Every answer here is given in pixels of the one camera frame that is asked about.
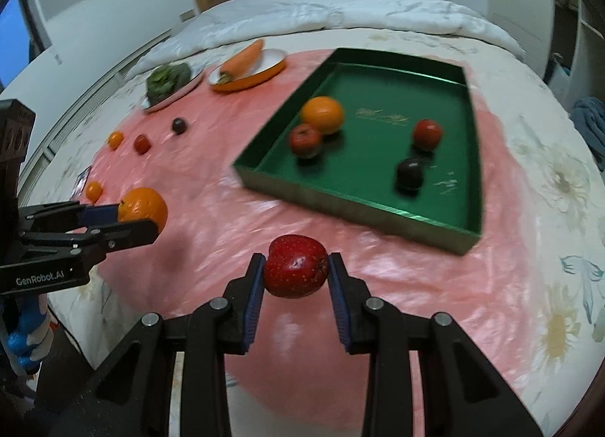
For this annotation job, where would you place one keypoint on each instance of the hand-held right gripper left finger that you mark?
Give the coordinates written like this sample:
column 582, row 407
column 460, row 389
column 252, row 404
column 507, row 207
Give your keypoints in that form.
column 253, row 304

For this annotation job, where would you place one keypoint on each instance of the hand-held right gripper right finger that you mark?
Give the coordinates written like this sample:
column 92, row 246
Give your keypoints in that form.
column 338, row 304

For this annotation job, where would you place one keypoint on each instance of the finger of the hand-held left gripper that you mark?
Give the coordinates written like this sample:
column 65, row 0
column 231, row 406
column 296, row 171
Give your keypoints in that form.
column 127, row 234
column 97, row 214

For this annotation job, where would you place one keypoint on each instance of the small orange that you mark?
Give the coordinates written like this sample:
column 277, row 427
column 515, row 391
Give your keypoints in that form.
column 93, row 191
column 115, row 140

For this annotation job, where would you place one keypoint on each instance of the medium orange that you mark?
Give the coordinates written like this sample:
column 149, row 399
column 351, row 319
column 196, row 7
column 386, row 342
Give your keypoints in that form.
column 144, row 208

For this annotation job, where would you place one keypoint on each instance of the red apple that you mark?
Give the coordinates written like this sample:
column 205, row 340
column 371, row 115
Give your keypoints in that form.
column 295, row 269
column 142, row 144
column 427, row 134
column 306, row 140

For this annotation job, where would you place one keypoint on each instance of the dark purple plum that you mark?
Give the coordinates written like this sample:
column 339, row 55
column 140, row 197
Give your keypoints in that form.
column 409, row 173
column 179, row 125

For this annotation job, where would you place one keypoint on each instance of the green cardboard box tray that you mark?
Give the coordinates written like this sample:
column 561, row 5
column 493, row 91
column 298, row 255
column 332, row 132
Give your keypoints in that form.
column 373, row 153

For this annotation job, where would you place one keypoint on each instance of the large orange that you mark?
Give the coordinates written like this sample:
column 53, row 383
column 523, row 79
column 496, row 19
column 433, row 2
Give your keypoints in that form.
column 322, row 114

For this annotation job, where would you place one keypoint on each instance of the person's left hand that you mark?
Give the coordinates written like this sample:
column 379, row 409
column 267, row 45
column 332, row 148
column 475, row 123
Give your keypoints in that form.
column 26, row 340

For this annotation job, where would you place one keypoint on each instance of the smartphone with red case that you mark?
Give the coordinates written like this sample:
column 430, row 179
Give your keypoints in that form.
column 82, row 179

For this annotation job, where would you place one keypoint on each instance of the pink plastic sheet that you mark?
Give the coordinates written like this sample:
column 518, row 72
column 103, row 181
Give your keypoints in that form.
column 212, row 210

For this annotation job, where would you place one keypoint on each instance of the green leafy vegetable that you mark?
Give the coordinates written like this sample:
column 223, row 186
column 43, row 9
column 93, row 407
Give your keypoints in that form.
column 165, row 80

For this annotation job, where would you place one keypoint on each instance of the white plate with dark rim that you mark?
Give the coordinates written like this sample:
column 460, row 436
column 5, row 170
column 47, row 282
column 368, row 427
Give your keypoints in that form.
column 190, row 84

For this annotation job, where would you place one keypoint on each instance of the window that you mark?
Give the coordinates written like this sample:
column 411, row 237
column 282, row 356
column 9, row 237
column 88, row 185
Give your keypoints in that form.
column 12, row 40

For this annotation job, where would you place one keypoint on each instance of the carrot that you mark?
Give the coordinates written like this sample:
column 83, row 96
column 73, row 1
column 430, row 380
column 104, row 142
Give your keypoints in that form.
column 243, row 59

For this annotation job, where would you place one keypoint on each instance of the orange enamel plate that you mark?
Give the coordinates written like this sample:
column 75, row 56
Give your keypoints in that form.
column 270, row 64

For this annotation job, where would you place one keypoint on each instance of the white duvet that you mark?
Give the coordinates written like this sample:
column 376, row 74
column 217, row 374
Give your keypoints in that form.
column 354, row 7

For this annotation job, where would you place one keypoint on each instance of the blue towel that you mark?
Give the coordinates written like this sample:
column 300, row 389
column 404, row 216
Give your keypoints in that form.
column 591, row 120

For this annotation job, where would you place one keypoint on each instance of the white plastic bag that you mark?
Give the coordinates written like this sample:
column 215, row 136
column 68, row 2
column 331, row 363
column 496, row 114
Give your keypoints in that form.
column 560, row 75

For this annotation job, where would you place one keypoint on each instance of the white slatted wall cabinet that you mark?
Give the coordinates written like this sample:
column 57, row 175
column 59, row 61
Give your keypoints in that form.
column 94, row 82

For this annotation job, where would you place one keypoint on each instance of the wall outlet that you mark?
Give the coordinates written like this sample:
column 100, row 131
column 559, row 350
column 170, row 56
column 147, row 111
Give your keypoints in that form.
column 187, row 15

